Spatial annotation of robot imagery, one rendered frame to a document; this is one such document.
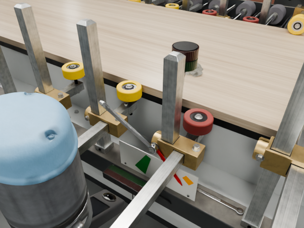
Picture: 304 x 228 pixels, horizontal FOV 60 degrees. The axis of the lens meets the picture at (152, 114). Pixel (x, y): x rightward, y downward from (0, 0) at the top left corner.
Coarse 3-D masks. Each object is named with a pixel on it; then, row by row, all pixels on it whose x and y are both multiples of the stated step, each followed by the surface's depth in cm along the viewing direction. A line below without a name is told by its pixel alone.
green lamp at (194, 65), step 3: (195, 60) 58; (186, 63) 57; (189, 63) 57; (192, 63) 58; (195, 63) 58; (186, 66) 58; (189, 66) 58; (192, 66) 58; (195, 66) 59; (186, 69) 58; (189, 69) 58; (192, 69) 59
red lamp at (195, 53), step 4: (172, 44) 59; (172, 48) 57; (180, 52) 56; (184, 52) 56; (188, 52) 56; (192, 52) 56; (196, 52) 57; (188, 56) 56; (192, 56) 56; (196, 56) 57; (188, 60) 57; (192, 60) 57
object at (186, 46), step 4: (176, 44) 58; (180, 44) 58; (184, 44) 58; (188, 44) 58; (192, 44) 58; (196, 44) 58; (176, 48) 57; (180, 48) 57; (184, 48) 57; (188, 48) 57; (192, 48) 57; (196, 48) 57; (184, 76) 59
